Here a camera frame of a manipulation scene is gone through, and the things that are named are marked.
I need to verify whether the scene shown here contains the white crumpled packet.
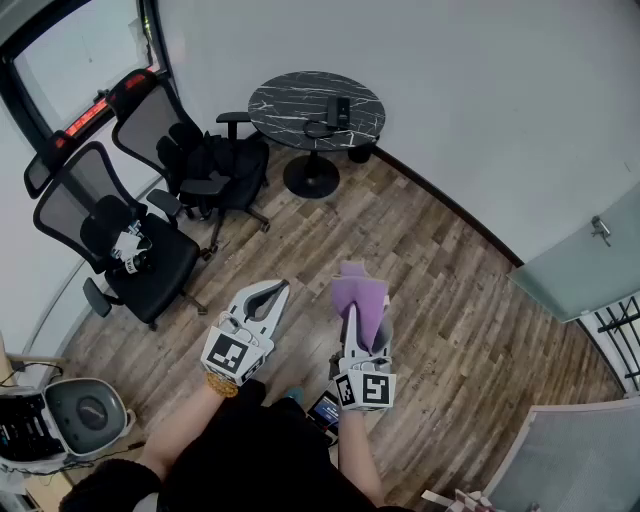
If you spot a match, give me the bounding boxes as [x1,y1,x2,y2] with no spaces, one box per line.
[109,222,151,261]

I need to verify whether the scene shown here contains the round black marble table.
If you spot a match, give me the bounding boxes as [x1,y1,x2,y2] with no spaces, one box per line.
[247,71,387,200]

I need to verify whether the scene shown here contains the person's right forearm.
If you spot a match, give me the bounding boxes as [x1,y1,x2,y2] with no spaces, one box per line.
[337,409,386,509]

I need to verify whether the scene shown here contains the brown bead bracelet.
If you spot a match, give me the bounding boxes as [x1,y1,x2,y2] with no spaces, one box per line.
[206,372,240,400]

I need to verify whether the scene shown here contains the person's black clothing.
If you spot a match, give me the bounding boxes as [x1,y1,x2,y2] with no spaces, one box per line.
[59,379,416,512]

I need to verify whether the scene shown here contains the white grey floor machine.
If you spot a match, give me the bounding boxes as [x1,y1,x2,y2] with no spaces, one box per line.
[0,378,137,469]

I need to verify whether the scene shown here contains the frosted glass panel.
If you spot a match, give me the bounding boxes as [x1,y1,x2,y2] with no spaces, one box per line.
[487,399,640,512]

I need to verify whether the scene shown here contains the pink white box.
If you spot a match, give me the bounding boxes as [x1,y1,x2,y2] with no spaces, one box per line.
[422,488,494,512]

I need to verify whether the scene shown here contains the black cable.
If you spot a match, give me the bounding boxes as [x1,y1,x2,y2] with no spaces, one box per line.
[303,118,337,140]

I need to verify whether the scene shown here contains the dark framed window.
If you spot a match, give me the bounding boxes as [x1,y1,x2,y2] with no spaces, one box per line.
[0,0,174,146]

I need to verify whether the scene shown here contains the frosted glass door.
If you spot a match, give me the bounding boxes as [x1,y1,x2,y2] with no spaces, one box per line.
[507,182,640,324]

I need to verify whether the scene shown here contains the light wooden rack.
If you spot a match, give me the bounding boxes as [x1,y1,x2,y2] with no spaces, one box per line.
[0,332,69,391]

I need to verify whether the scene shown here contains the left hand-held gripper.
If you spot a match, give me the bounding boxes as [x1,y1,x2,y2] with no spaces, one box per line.
[200,278,291,387]

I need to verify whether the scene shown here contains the black metal railing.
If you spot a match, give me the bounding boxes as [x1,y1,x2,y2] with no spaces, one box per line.
[579,297,640,396]

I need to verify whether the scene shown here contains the metal door handle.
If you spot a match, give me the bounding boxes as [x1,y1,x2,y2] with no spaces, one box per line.
[590,215,612,248]

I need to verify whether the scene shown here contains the purple grey cloth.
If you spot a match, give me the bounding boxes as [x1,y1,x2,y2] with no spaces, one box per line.
[331,262,390,354]

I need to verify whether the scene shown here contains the black device with screen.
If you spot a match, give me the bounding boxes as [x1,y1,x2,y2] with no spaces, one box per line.
[306,392,342,446]

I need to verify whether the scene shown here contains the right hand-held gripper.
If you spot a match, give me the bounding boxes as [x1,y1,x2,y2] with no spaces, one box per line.
[328,294,399,413]

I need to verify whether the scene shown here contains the person's left forearm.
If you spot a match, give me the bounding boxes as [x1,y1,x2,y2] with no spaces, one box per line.
[142,384,241,481]

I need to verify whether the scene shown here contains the black bottle with white label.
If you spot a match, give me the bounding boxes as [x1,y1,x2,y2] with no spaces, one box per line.
[112,252,156,281]

